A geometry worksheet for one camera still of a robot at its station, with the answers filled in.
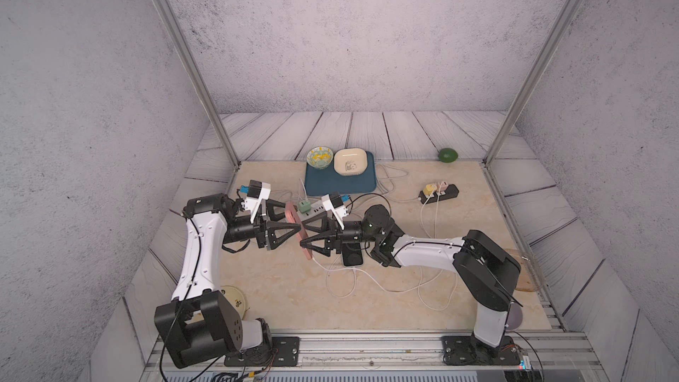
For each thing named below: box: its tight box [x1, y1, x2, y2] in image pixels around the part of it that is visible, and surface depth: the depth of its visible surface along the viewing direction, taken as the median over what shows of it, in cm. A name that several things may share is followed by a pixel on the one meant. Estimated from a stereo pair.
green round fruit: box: [437, 147, 459, 163], surface depth 122 cm
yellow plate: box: [220, 285, 246, 320], surface depth 84 cm
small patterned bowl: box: [305, 145, 334, 170], surface depth 121 cm
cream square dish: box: [333, 146, 368, 177], surface depth 120 cm
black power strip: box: [418, 183, 460, 206], surface depth 109 cm
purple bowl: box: [506, 302, 524, 331], surface depth 76 cm
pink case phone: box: [284, 201, 313, 261], surface depth 64 cm
